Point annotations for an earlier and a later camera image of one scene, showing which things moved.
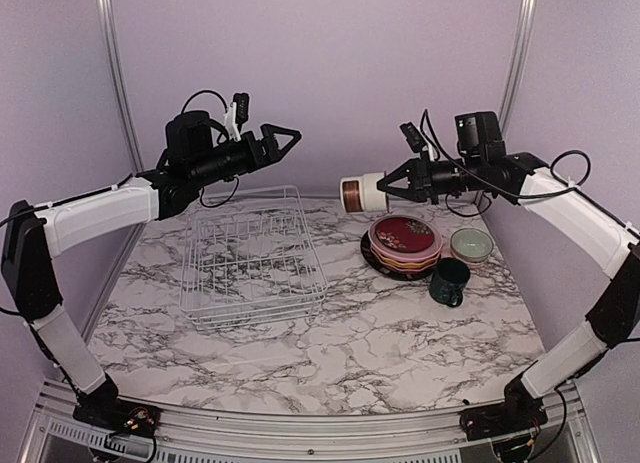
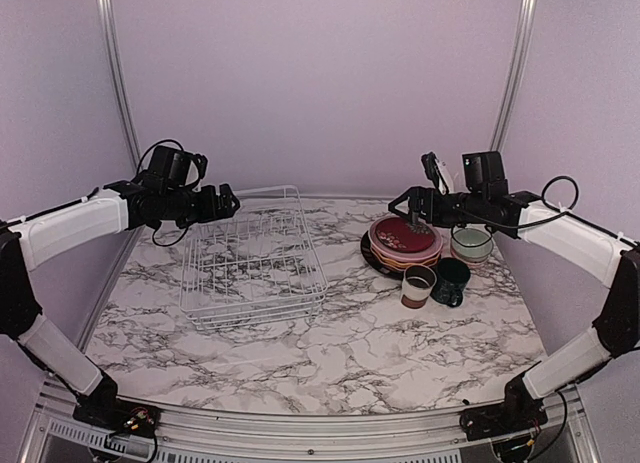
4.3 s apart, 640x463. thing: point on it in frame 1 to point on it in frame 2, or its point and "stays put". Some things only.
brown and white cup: (360, 194) to (417, 283)
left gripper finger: (288, 147) to (224, 212)
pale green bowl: (471, 245) stays put
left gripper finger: (268, 132) to (225, 195)
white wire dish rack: (251, 260) stays put
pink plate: (405, 238) stays put
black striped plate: (380, 267) stays put
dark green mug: (450, 276) stays put
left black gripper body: (214, 168) to (183, 211)
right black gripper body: (429, 184) to (470, 212)
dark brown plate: (405, 234) stays put
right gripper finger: (397, 173) to (407, 194)
